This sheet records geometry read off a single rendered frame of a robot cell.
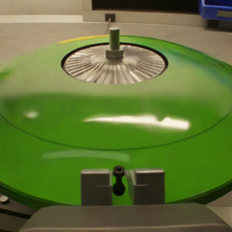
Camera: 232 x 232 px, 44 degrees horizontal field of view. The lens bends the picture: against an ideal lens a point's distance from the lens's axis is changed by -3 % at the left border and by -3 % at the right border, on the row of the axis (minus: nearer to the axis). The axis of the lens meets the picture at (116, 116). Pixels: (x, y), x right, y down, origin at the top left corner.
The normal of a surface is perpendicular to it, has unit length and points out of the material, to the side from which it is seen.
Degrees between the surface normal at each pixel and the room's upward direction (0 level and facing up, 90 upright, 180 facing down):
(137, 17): 90
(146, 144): 21
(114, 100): 8
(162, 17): 90
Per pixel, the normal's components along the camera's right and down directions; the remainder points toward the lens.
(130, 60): 0.21, -0.74
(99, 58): -0.18, -0.78
